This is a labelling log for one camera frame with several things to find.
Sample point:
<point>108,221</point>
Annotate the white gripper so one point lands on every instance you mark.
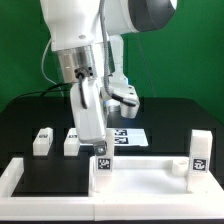
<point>88,115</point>

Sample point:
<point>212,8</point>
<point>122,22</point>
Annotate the white desk top panel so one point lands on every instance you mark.
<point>150,175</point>

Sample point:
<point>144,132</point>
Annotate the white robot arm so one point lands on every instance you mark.
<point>85,35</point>

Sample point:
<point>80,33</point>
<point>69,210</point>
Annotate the marker tag base plate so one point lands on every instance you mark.
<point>130,137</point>

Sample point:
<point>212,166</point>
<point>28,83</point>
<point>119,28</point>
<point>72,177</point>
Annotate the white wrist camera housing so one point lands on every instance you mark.
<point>123,98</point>

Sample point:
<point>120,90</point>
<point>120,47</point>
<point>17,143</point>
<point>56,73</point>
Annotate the white U-shaped fence frame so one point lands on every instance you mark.
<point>101,207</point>

